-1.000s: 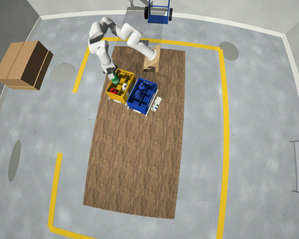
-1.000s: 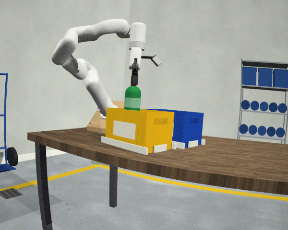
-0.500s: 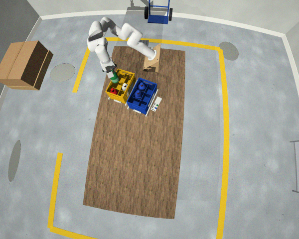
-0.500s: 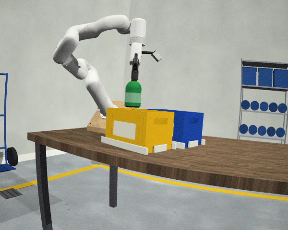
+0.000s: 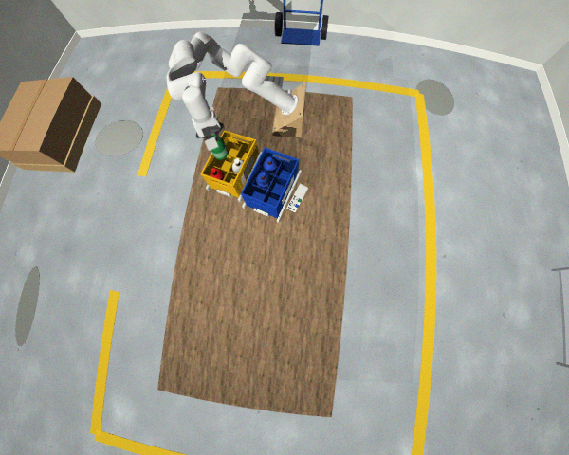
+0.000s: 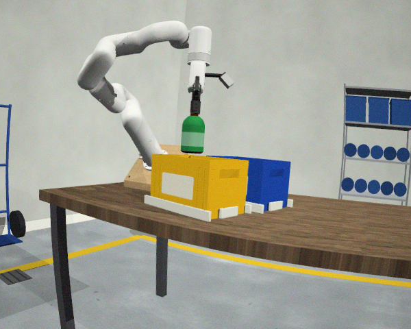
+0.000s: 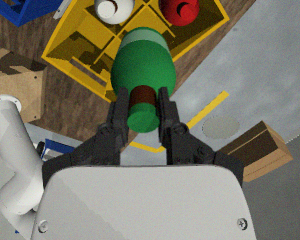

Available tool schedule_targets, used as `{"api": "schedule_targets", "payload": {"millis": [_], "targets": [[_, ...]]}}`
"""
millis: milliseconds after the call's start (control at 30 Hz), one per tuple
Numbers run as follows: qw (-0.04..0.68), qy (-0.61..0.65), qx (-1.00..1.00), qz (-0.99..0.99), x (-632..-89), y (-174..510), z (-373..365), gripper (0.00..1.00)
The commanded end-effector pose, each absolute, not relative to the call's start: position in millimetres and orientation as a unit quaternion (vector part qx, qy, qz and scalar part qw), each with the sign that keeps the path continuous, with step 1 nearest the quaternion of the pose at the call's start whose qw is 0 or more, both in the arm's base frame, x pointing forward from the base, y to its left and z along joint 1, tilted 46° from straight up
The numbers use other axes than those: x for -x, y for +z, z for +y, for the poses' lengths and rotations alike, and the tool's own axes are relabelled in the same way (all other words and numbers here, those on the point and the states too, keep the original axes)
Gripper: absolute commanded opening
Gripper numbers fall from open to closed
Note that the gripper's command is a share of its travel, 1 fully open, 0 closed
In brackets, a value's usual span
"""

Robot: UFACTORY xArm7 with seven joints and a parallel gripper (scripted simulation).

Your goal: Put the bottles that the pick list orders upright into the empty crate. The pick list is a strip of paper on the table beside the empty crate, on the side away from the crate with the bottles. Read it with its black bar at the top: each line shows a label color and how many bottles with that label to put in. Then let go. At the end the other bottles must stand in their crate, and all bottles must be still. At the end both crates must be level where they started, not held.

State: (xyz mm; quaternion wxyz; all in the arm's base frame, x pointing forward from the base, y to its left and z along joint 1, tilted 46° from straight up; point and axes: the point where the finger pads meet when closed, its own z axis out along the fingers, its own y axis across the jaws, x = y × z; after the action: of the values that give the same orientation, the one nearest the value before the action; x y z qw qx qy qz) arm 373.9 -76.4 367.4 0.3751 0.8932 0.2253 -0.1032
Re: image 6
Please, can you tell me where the blue divided crate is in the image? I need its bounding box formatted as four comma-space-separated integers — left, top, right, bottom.
217, 156, 291, 211

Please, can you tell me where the green bottle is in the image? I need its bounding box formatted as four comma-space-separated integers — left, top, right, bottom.
181, 113, 205, 154

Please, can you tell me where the yellow plastic crate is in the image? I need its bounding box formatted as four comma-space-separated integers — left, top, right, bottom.
151, 154, 249, 219

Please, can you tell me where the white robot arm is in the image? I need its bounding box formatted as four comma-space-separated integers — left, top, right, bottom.
77, 21, 212, 171

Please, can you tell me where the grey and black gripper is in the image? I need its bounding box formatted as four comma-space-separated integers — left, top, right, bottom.
188, 60, 210, 114

